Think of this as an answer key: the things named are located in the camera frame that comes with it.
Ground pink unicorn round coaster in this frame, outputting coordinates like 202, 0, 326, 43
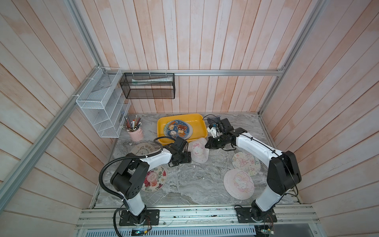
188, 138, 209, 164

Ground blue bear car coaster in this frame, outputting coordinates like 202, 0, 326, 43
163, 119, 193, 140

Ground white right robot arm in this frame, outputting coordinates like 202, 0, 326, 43
205, 117, 302, 214

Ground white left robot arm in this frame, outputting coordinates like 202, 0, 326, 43
108, 137, 191, 218

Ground grey hole punch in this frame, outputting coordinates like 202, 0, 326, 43
207, 117, 221, 124

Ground pink ribbon bunny coaster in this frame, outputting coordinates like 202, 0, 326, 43
232, 152, 261, 176

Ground floral rose round coaster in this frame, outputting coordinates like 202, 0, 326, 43
142, 166, 167, 193

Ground white bear green coaster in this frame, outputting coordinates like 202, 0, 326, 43
130, 143, 158, 156

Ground large pink unicorn coaster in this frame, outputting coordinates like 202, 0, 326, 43
224, 169, 255, 200

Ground pink pen cup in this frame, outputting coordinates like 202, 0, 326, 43
121, 115, 144, 142

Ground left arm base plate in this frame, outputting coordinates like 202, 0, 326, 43
119, 209, 160, 226

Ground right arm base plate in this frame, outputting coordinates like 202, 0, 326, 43
234, 205, 277, 223

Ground black wire mesh basket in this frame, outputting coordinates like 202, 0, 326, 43
119, 72, 176, 99

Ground white wire mesh shelf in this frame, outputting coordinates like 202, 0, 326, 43
76, 67, 131, 138

